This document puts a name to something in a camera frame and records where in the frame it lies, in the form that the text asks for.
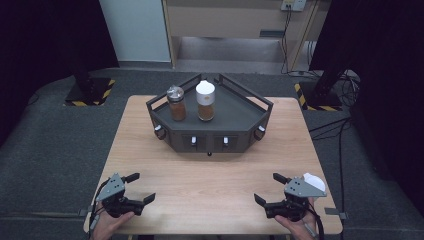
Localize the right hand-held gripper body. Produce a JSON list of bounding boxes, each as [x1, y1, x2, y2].
[[264, 176, 328, 223]]

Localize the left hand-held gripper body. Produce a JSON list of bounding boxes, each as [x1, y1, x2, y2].
[[95, 172, 145, 219]]

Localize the white-lid spice jar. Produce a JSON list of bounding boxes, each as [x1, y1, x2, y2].
[[302, 172, 327, 201], [195, 79, 217, 122]]

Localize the black corner shelf rack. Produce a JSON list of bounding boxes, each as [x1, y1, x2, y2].
[[145, 73, 275, 157]]

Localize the silver-lid spice jar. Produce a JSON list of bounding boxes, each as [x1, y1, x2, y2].
[[165, 84, 188, 122]]

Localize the person's left hand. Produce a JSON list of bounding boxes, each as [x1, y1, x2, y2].
[[90, 202, 136, 240]]

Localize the person's right hand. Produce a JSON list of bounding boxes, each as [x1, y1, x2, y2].
[[274, 198, 318, 240]]

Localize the black striped stand base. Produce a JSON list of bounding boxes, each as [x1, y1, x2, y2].
[[293, 81, 344, 112], [63, 77, 117, 108]]

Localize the white panel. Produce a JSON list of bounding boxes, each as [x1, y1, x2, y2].
[[98, 0, 172, 63]]

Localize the black curtain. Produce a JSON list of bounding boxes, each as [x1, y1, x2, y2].
[[0, 0, 120, 148], [309, 0, 424, 208]]

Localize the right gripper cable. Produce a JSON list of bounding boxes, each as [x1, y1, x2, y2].
[[308, 203, 326, 240]]

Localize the black floor cable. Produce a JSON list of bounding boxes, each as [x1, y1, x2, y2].
[[308, 116, 353, 214]]

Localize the tangled black cables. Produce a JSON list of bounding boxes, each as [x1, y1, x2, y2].
[[336, 69, 362, 108]]

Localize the black outlet cable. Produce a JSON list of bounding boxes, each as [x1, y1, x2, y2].
[[280, 8, 321, 79]]

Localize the wall power outlet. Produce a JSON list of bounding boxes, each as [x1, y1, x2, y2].
[[280, 0, 307, 13]]

